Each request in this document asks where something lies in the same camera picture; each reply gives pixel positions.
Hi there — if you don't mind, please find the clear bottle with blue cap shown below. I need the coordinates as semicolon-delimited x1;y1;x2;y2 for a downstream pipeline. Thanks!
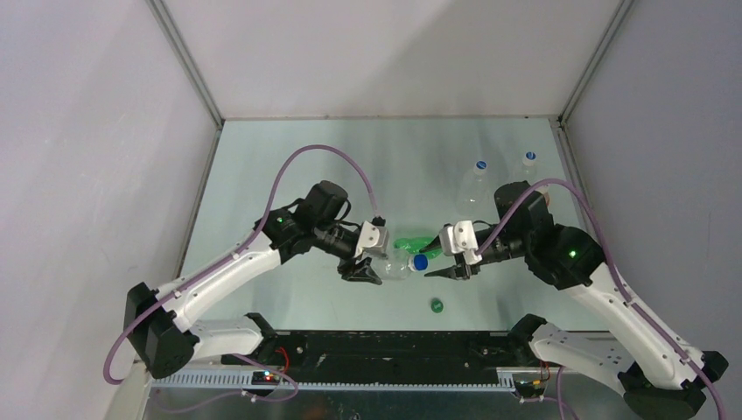
511;151;537;185

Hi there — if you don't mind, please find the left circuit board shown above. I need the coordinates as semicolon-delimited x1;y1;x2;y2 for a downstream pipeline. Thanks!
250;371;283;387

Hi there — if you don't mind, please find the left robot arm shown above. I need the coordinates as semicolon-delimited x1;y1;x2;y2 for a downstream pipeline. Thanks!
124;180;389;379

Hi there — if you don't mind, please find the metal cable duct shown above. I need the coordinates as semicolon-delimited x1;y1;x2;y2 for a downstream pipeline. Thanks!
152;369;515;392

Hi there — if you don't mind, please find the blue white bottle cap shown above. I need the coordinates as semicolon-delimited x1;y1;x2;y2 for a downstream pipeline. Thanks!
473;161;487;175

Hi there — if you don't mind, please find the clear plastic bottle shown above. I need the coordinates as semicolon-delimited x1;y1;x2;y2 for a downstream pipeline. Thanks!
455;161;489;218

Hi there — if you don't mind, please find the circuit board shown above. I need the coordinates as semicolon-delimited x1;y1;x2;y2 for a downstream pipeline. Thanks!
250;371;283;387
513;379;550;403

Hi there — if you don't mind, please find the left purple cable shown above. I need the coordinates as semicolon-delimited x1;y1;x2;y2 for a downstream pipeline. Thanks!
102;144;382;386

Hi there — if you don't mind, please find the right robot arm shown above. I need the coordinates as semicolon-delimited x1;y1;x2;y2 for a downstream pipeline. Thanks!
429;179;728;419

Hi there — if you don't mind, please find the green bottle cap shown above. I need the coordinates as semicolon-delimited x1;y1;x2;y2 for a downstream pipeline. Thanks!
430;297;445;313

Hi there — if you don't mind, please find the right circuit board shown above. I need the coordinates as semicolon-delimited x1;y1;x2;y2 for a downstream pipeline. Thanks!
513;379;550;403

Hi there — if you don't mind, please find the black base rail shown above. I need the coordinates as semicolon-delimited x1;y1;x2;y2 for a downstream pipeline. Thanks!
248;330;540;384

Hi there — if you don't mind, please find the green plastic bottle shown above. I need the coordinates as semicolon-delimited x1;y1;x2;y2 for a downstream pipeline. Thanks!
393;236;433;254

